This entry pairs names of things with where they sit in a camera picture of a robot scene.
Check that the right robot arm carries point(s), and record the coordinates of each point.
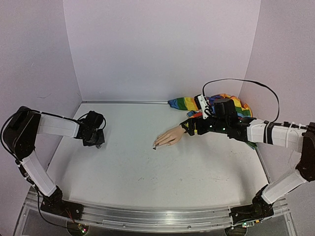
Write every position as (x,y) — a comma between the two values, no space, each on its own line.
(293,136)

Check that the mannequin hand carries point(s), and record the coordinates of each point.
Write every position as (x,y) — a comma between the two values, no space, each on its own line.
(170,137)

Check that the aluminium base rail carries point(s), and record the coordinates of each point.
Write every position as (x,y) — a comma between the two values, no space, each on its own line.
(162,220)

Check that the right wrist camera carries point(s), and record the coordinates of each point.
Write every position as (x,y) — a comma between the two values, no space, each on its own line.
(203,104)

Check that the rainbow striped jacket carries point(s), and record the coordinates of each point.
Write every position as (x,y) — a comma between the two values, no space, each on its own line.
(211,105)

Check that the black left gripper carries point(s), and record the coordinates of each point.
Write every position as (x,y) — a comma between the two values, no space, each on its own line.
(101,141)

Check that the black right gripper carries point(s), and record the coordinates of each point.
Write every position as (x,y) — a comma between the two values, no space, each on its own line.
(192,126)

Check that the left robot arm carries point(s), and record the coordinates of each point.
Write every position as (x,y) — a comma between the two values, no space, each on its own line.
(20,132)

